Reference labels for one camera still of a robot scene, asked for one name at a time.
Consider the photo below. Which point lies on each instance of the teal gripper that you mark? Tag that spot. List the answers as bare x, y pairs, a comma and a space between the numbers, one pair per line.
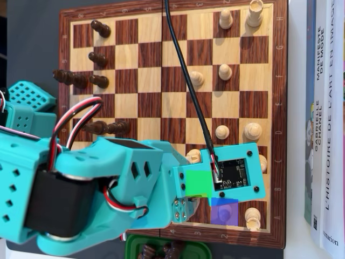
180, 209

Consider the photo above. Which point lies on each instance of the white chess pawn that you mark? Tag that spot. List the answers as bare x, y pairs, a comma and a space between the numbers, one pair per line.
226, 20
225, 72
222, 132
196, 78
223, 213

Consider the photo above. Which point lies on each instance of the teal perforated robot base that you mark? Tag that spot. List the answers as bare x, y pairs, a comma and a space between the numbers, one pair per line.
32, 95

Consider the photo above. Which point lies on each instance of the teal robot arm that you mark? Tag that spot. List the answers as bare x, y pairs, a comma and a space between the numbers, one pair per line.
21, 162

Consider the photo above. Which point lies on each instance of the dark captured chess piece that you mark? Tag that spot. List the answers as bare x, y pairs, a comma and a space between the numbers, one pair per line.
172, 249
148, 252

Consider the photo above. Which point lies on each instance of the white chess knight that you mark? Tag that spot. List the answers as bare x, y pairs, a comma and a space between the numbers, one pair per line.
192, 156

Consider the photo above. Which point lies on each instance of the white chess rook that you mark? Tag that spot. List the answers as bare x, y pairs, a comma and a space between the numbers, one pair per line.
254, 16
252, 215

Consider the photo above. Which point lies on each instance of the white chess bishop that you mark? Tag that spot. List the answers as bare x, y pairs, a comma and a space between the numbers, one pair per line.
262, 163

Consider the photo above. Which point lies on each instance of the dark chess bishop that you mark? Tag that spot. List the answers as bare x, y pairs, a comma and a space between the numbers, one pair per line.
118, 127

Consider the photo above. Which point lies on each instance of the white chess queen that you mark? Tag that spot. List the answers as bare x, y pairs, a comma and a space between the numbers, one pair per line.
252, 131

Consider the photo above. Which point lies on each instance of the dark chess pawn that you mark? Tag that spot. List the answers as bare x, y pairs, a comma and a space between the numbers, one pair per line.
103, 29
99, 59
101, 81

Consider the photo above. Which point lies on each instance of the dark chess king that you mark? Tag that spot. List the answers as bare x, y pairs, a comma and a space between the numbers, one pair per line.
72, 78

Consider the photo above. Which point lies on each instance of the green plastic container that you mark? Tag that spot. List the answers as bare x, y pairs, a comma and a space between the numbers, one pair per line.
205, 251

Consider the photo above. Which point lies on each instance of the wooden chessboard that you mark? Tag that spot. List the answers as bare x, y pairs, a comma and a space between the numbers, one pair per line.
151, 81

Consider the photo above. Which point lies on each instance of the white Gabrielle Chanel book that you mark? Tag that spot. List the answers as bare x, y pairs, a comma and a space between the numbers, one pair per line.
319, 81

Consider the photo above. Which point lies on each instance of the blue illustrated book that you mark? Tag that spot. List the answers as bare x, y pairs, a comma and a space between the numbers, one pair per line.
310, 40

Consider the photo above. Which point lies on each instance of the teal wrist camera module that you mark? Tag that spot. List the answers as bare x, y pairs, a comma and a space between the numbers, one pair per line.
253, 151

